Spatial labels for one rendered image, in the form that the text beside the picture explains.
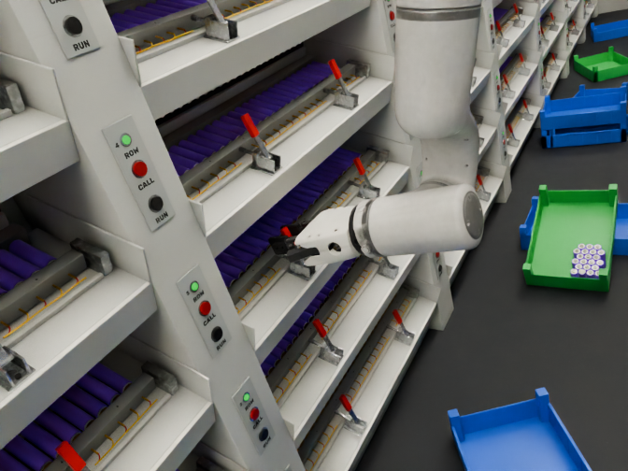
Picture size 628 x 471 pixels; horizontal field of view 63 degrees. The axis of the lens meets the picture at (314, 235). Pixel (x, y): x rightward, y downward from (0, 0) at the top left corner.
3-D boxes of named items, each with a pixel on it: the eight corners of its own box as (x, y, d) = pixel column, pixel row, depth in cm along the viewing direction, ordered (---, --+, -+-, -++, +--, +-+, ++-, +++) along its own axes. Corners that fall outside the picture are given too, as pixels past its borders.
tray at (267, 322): (406, 183, 118) (413, 146, 112) (255, 371, 77) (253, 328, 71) (329, 158, 126) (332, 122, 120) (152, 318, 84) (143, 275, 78)
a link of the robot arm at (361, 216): (381, 270, 71) (363, 271, 73) (405, 235, 77) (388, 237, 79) (359, 218, 68) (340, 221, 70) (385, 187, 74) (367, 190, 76)
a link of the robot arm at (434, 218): (391, 186, 75) (361, 211, 69) (478, 170, 67) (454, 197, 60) (407, 237, 78) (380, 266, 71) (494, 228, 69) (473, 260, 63)
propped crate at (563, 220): (608, 292, 133) (607, 275, 128) (526, 284, 144) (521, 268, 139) (619, 202, 147) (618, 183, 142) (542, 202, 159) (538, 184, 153)
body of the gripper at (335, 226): (365, 270, 72) (305, 274, 79) (394, 232, 79) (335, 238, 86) (345, 224, 69) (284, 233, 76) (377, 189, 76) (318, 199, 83)
